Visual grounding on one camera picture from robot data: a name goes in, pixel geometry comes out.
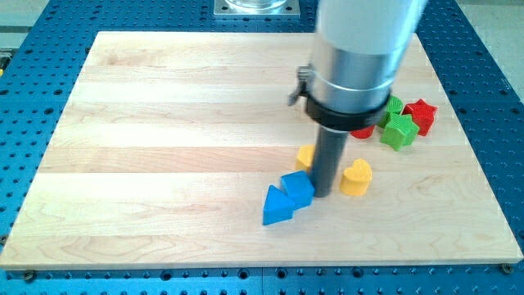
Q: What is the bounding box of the blue triangle block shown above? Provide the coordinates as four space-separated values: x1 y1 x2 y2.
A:
262 185 295 225

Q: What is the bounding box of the red star block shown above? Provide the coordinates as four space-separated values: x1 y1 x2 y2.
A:
402 99 438 136

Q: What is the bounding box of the light wooden board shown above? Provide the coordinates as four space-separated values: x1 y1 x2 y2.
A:
1 32 522 270

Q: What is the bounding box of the red round block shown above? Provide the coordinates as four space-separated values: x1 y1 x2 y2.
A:
350 125 375 139

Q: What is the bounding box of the yellow heart block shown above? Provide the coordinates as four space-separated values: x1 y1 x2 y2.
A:
339 158 373 197

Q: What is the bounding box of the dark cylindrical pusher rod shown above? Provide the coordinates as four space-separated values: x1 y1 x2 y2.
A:
309 125 348 197

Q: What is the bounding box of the green round block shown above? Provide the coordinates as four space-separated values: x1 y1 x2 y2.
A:
377 95 404 128

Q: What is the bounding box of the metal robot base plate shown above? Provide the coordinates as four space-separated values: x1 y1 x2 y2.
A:
214 0 300 17

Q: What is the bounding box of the blue cube block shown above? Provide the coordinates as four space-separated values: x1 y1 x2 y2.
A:
281 170 315 209

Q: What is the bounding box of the black clamp ring with lever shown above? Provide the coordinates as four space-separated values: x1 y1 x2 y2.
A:
287 65 391 133

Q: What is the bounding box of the green star block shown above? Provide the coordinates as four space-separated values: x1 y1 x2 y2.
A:
380 113 420 152

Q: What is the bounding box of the yellow hexagon block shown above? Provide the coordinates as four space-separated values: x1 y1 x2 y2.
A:
295 144 315 173

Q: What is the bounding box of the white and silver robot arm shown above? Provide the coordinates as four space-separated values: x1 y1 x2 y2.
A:
308 0 427 114

